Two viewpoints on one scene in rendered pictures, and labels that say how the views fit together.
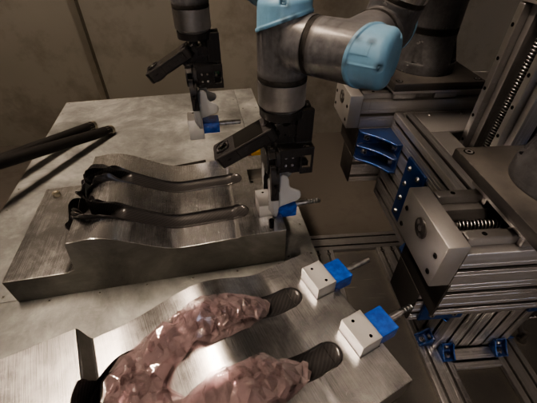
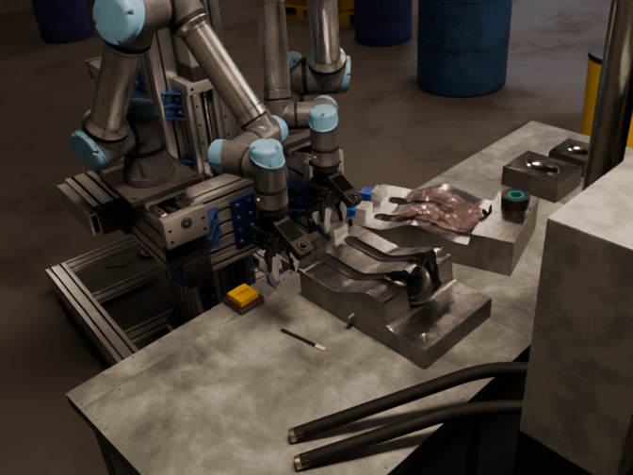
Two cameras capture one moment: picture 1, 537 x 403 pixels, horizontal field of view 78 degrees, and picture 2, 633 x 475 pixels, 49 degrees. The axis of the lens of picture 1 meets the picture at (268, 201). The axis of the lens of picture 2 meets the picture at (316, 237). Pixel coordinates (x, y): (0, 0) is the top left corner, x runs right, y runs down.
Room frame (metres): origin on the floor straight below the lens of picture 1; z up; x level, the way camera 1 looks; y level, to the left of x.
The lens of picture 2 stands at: (1.39, 1.42, 1.95)
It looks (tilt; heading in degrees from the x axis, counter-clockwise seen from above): 33 degrees down; 240
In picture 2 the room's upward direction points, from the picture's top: 4 degrees counter-clockwise
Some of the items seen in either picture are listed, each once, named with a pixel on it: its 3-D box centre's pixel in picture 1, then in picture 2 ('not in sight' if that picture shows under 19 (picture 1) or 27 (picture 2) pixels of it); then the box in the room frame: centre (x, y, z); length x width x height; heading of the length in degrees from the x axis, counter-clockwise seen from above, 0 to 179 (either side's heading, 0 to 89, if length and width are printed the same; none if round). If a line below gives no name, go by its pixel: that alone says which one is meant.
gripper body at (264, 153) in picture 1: (284, 137); (325, 181); (0.50, -0.03, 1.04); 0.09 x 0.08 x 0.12; 101
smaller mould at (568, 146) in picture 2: not in sight; (580, 158); (-0.48, 0.05, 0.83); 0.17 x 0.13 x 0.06; 101
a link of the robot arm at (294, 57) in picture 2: not in sight; (285, 75); (0.37, -0.43, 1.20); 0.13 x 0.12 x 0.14; 146
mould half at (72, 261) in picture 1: (155, 209); (381, 279); (0.51, 0.24, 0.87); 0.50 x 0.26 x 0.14; 101
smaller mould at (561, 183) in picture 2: not in sight; (541, 175); (-0.27, 0.06, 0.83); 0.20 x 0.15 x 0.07; 101
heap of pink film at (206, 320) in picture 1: (203, 364); (439, 206); (0.18, 0.08, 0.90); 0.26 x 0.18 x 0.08; 118
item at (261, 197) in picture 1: (288, 204); (325, 227); (0.50, -0.04, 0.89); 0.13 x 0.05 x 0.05; 101
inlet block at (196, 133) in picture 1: (215, 123); (275, 277); (0.77, 0.14, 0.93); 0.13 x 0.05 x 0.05; 101
